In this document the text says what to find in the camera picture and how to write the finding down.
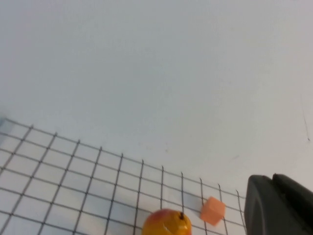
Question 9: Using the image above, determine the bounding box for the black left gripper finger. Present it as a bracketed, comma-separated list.
[244, 173, 313, 235]

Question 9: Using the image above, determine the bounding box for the orange foam cube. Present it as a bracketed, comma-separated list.
[200, 196, 226, 225]

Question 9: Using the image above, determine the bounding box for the yellow-orange toy pear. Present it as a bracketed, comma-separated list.
[141, 208, 193, 235]

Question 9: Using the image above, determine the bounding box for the white black-grid table mat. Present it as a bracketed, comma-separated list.
[0, 117, 247, 235]

